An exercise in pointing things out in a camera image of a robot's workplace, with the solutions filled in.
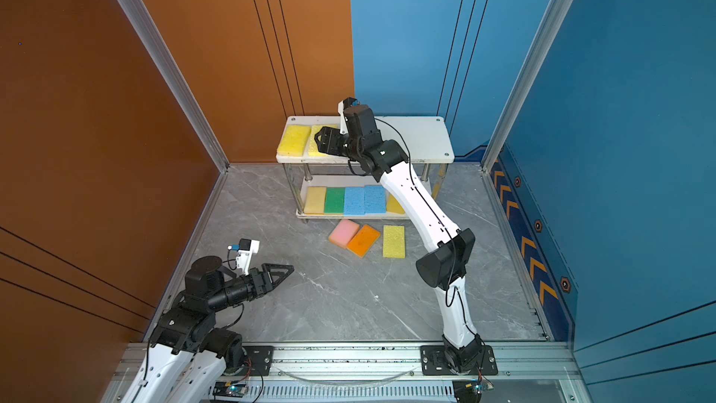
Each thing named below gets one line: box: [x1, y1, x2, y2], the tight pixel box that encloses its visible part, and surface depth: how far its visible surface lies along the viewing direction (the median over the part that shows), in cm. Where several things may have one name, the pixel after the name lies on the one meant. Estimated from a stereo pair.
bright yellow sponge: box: [276, 125, 311, 157], surface depth 79 cm
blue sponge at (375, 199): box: [364, 184, 387, 214], surface depth 99 cm
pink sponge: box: [328, 219, 361, 250], surface depth 98 cm
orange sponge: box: [346, 223, 382, 259], surface depth 98 cm
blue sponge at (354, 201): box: [344, 186, 365, 216], surface depth 101 cm
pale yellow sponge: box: [303, 186, 327, 215], surface depth 99 cm
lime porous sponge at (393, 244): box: [382, 224, 406, 259], surface depth 98 cm
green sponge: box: [324, 186, 345, 214], surface depth 101 cm
